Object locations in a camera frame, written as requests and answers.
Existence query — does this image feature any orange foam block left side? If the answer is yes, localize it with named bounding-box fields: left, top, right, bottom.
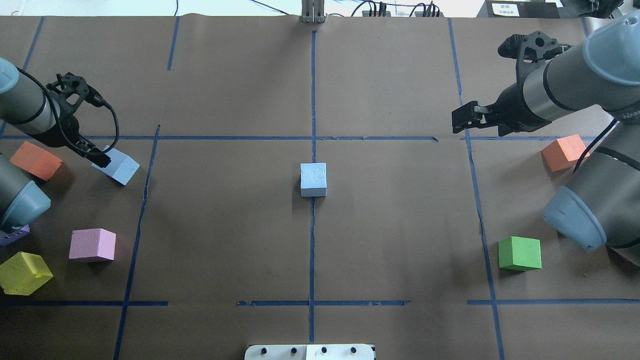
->
left=9, top=141, right=63, bottom=182

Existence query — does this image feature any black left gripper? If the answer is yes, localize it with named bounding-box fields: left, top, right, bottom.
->
left=45, top=72, right=112, bottom=169

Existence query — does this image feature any black box device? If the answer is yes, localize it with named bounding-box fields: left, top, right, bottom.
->
left=476, top=0, right=560, bottom=19

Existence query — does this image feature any purple foam block left side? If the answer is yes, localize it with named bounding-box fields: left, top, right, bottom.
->
left=0, top=225, right=31, bottom=248

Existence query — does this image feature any yellow foam block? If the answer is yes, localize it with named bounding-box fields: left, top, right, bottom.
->
left=0, top=251, right=54, bottom=296

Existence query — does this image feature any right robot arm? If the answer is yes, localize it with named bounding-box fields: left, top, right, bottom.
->
left=452, top=10, right=639, bottom=256

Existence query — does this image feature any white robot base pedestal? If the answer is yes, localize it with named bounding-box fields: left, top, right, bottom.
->
left=244, top=343, right=377, bottom=360

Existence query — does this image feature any light pink foam block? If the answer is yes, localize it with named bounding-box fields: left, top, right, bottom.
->
left=68, top=228, right=117, bottom=264

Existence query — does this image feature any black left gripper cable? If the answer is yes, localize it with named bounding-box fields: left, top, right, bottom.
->
left=17, top=67, right=121, bottom=157

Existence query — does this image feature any light blue foam block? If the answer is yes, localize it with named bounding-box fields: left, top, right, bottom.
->
left=300, top=162, right=328, bottom=198

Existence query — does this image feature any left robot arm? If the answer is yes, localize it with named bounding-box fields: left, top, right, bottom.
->
left=0, top=59, right=113, bottom=235

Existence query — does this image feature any orange textured foam block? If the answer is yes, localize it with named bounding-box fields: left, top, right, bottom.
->
left=541, top=134, right=586, bottom=173

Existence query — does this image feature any green foam block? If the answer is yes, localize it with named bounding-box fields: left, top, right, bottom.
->
left=497, top=235, right=543, bottom=272

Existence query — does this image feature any aluminium frame post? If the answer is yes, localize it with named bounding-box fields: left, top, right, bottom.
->
left=300, top=0, right=326, bottom=24

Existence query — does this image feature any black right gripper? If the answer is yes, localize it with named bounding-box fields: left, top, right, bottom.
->
left=451, top=30, right=573, bottom=137

